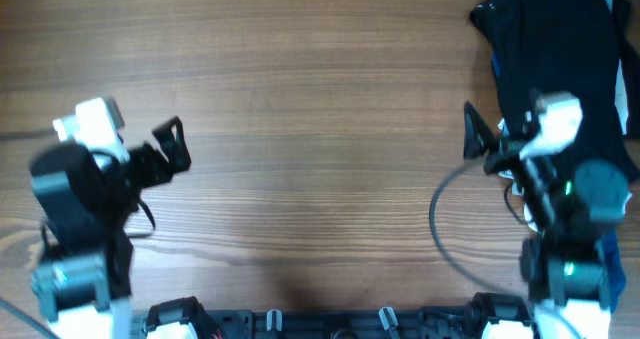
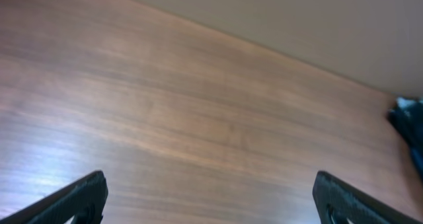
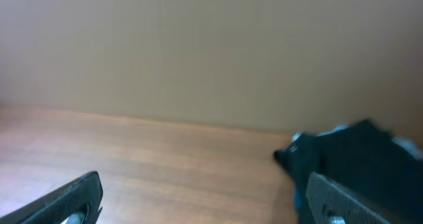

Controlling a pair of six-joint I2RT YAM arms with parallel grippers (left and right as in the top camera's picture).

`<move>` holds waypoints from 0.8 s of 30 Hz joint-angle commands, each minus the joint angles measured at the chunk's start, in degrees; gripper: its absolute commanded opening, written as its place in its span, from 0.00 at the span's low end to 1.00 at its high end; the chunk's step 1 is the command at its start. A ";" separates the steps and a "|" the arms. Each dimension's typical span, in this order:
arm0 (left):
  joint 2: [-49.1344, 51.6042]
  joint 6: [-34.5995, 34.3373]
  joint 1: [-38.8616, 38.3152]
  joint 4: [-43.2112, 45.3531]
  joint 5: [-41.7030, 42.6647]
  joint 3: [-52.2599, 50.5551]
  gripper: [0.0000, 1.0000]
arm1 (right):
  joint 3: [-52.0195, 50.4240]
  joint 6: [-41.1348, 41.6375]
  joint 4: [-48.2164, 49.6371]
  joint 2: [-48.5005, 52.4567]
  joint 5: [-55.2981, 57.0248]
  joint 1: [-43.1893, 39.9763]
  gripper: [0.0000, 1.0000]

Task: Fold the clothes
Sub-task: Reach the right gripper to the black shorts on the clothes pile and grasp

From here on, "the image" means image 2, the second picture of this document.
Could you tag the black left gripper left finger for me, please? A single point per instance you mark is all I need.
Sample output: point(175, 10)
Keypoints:
point(81, 202)

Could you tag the black shorts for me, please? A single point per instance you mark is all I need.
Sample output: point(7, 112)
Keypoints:
point(406, 118)

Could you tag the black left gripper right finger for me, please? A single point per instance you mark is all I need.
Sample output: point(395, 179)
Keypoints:
point(339, 202)

